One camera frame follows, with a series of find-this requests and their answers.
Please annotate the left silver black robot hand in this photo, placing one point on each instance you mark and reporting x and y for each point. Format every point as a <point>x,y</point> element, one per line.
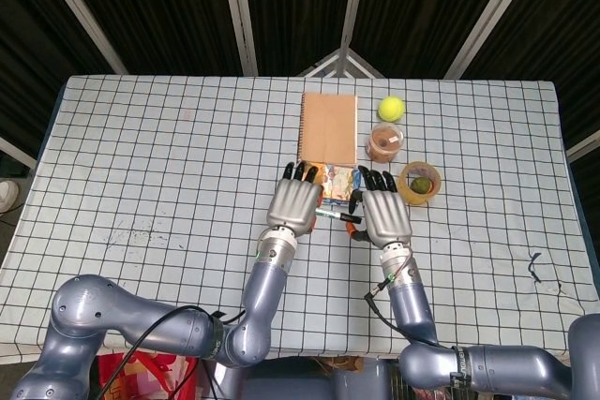
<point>295,205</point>

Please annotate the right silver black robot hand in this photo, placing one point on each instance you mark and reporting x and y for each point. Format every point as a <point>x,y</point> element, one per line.
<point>386,217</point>

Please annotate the green white marker body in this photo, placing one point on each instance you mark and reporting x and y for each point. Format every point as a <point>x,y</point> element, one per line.
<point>328,213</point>

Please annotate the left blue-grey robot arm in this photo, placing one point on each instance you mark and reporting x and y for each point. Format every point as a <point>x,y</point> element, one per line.
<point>94,311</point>

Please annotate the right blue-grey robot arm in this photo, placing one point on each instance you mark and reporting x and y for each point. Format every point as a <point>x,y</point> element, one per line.
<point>492,367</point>

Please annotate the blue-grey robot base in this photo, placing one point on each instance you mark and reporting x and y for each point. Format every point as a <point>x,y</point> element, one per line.
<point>300,386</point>

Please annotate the yellow packing tape roll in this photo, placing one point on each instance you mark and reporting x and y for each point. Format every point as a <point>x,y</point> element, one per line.
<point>412,197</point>

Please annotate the green lime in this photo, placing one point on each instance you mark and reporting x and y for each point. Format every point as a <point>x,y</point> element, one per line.
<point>420,185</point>

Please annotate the orange blue foil snack packet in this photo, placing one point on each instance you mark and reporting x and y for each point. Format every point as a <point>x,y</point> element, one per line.
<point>337,184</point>

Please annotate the clear jar of rubber bands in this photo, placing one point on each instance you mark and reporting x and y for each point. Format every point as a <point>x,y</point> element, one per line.
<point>385,143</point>

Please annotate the brown spiral notebook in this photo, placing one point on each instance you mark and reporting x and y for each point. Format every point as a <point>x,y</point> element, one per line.
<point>328,128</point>

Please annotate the yellow tennis ball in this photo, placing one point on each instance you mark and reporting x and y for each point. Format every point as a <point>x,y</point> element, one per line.
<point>391,108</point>

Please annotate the brown cardboard piece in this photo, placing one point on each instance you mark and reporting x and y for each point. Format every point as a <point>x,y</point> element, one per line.
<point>340,363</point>

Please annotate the black thread scrap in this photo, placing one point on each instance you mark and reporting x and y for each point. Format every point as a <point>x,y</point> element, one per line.
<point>534,268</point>

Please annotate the white black checkered tablecloth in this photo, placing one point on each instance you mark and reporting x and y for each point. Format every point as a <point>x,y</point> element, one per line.
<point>140,161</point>

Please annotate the red patterned shopping bag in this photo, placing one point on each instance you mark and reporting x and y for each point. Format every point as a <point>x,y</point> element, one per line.
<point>159,376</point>

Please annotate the white shoe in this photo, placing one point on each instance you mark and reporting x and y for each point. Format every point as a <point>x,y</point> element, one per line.
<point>7,196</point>

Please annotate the white triangular frame base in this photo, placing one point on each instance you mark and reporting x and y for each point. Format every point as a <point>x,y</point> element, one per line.
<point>321,64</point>

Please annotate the white metal frame post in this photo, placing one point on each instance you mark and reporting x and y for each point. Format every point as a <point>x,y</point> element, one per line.
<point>492,16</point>
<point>239,11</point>
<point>583,147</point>
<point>351,11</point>
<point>79,11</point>
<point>19,154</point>

